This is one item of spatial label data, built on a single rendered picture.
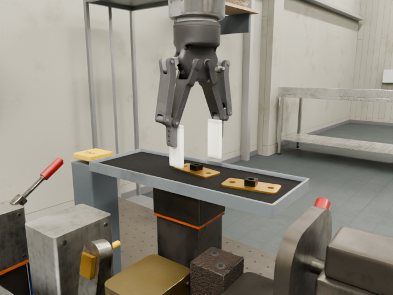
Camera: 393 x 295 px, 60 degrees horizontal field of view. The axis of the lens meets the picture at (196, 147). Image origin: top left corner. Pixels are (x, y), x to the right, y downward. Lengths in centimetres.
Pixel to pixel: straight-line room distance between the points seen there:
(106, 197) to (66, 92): 251
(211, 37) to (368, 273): 38
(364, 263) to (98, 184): 56
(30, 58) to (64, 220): 260
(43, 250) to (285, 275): 35
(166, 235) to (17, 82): 256
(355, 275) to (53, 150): 302
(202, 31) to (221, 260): 32
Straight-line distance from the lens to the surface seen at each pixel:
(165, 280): 45
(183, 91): 54
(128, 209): 166
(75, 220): 56
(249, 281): 45
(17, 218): 79
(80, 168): 75
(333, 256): 31
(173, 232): 60
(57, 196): 333
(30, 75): 309
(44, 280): 57
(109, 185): 76
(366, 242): 33
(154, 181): 55
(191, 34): 54
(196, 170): 58
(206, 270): 43
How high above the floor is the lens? 133
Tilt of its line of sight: 12 degrees down
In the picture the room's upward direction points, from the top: straight up
